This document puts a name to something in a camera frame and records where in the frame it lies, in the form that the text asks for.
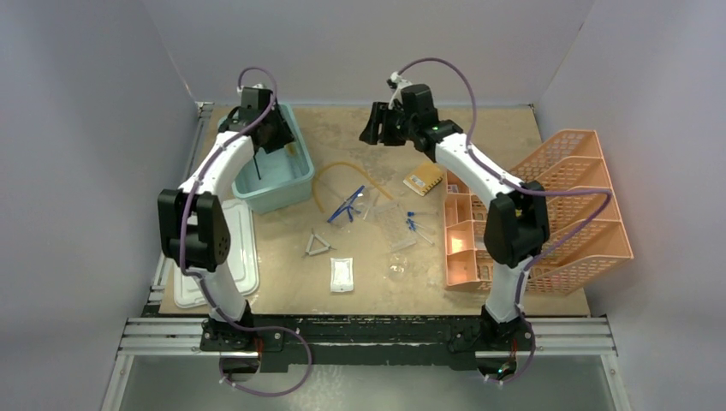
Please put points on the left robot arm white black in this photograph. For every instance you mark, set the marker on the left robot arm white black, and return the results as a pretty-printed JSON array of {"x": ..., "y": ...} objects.
[{"x": 194, "y": 232}]

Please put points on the blue capped pipette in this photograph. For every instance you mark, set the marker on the blue capped pipette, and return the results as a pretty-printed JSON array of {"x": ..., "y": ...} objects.
[
  {"x": 417, "y": 229},
  {"x": 421, "y": 213}
]

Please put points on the orange plastic file organizer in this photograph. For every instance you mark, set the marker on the orange plastic file organizer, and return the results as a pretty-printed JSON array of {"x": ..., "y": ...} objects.
[{"x": 570, "y": 160}]

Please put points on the yellow spiral notebook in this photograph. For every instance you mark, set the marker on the yellow spiral notebook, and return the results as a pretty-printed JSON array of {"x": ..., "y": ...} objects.
[{"x": 423, "y": 178}]

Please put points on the white plastic bin lid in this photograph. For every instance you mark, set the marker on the white plastic bin lid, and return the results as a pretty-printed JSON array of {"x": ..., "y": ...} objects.
[{"x": 242, "y": 259}]

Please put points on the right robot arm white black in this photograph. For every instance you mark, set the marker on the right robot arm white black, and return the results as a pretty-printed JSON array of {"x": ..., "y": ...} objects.
[{"x": 516, "y": 225}]

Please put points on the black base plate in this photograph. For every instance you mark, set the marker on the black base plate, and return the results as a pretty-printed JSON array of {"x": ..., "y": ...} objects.
[{"x": 461, "y": 343}]

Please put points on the clear petri dish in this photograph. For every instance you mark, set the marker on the clear petri dish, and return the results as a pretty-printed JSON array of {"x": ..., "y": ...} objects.
[{"x": 398, "y": 267}]

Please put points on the teal plastic bin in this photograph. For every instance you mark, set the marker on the teal plastic bin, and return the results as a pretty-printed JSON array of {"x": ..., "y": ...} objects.
[{"x": 285, "y": 181}]

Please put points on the white sachet packet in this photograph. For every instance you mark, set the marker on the white sachet packet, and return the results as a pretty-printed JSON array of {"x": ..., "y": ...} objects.
[{"x": 341, "y": 275}]

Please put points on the black metal tripod ring stand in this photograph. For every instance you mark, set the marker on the black metal tripod ring stand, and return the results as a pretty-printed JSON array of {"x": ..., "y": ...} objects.
[{"x": 256, "y": 165}]

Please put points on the clear plastic tube rack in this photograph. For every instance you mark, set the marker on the clear plastic tube rack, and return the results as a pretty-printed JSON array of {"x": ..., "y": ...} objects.
[{"x": 392, "y": 220}]

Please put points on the bristle test tube brush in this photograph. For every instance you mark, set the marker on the bristle test tube brush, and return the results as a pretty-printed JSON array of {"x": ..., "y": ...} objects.
[{"x": 292, "y": 150}]

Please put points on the blue safety glasses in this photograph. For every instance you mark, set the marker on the blue safety glasses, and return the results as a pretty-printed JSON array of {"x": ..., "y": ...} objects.
[{"x": 352, "y": 207}]

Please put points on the clay pipe triangle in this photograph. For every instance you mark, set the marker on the clay pipe triangle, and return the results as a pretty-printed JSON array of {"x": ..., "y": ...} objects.
[{"x": 316, "y": 245}]

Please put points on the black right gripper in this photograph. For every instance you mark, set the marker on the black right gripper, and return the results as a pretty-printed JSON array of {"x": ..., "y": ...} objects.
[{"x": 380, "y": 116}]

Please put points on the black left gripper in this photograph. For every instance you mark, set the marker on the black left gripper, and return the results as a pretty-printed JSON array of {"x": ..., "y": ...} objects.
[{"x": 284, "y": 135}]

